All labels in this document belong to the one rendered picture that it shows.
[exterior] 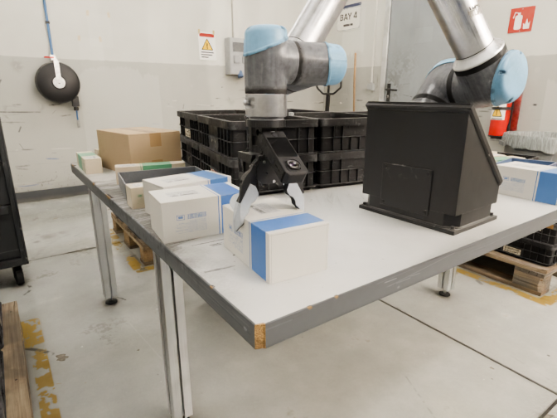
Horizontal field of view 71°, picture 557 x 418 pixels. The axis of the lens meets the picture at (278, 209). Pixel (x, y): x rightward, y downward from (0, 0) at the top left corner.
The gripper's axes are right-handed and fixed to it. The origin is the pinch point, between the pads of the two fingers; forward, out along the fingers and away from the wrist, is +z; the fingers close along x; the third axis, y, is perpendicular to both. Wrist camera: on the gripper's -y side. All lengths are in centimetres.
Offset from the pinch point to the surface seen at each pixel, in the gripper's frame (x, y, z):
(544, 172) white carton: -88, -4, -3
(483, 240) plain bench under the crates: -45.1, -14.6, 6.6
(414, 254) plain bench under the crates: -25.2, -12.9, 6.2
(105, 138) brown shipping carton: 15, 114, -7
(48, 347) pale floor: 48, 106, 76
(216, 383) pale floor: -5, 51, 76
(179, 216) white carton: 13.0, 17.3, 0.6
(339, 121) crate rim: -47, 40, -16
